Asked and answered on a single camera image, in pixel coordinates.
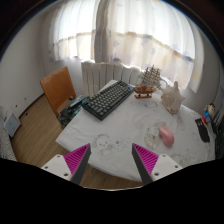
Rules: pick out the dark mechanical keyboard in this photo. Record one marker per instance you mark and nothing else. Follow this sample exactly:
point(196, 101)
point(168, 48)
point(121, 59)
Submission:
point(107, 100)

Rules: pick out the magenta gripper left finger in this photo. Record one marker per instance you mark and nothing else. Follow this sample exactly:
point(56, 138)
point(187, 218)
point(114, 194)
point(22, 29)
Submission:
point(71, 166)

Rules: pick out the white box on floor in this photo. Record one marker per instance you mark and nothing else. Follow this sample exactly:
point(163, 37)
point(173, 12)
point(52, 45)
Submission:
point(11, 124)

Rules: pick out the wooden model sailing ship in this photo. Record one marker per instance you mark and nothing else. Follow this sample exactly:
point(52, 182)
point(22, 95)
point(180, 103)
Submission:
point(150, 82)

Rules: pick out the sheer white curtain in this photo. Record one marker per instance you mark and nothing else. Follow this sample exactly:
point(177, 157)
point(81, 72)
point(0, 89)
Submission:
point(133, 32)

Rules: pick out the small cartoon figurine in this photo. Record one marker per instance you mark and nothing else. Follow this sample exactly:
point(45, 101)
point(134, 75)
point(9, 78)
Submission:
point(209, 112)

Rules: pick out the large white conch shell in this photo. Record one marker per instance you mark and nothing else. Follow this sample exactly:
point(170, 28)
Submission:
point(171, 98)

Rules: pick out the brown wooden chair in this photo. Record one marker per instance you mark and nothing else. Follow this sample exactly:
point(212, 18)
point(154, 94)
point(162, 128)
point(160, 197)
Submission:
point(58, 88)

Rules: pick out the pink computer mouse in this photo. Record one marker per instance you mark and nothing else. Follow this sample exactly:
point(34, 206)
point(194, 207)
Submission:
point(166, 135)

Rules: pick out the white printed tablecloth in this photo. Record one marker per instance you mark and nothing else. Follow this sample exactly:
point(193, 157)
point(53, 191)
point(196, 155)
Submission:
point(137, 121)

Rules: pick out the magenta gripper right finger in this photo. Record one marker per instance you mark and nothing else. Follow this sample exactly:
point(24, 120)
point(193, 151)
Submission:
point(152, 166)

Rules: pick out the white radiator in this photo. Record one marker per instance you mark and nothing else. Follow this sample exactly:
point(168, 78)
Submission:
point(96, 75)

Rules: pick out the black remote control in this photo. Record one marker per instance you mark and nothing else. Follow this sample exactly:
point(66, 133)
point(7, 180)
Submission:
point(202, 130)

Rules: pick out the green items on chair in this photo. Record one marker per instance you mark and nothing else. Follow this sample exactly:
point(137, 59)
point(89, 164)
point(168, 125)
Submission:
point(69, 112)

